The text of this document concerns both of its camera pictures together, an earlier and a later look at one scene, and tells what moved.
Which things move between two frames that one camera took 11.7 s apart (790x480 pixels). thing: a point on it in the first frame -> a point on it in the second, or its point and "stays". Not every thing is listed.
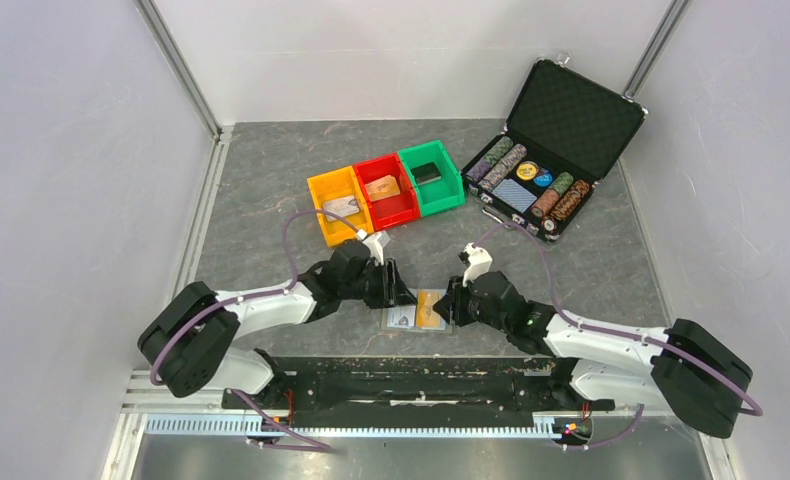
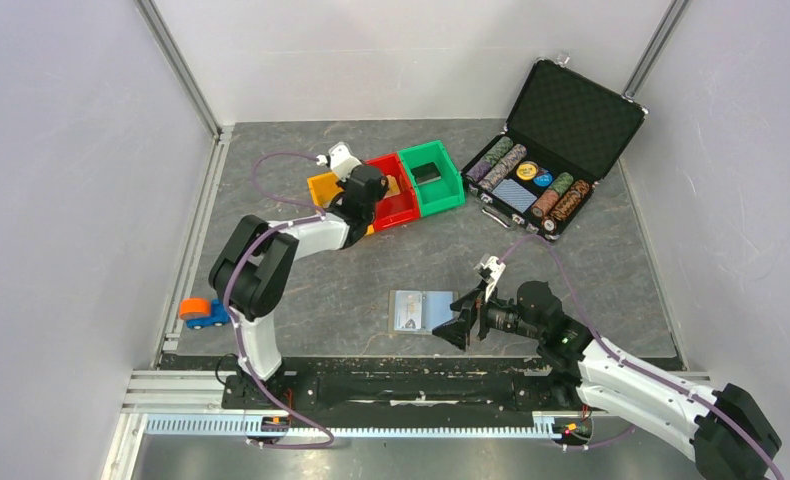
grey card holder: x=419 y=318 stays
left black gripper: x=393 y=293 -> x=382 y=191
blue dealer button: x=544 y=180 stays
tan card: x=384 y=188 stays
